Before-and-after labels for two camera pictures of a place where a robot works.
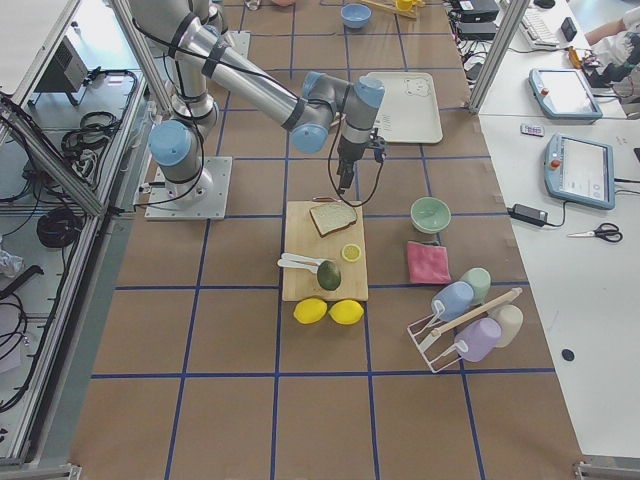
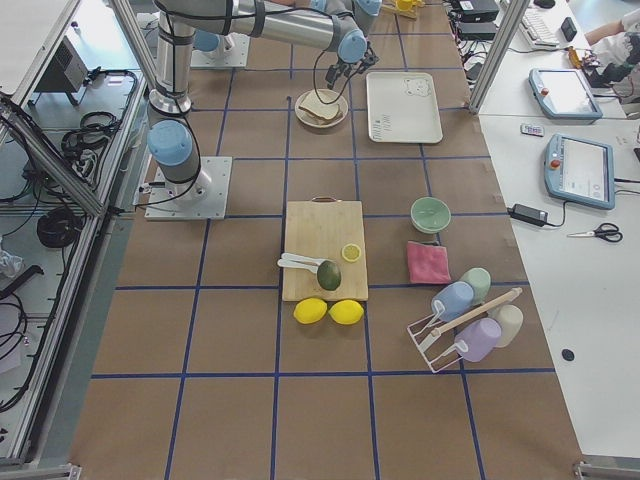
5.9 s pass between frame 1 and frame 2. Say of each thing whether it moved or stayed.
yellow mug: stayed
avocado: stayed
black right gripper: moved
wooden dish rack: stayed
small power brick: stayed
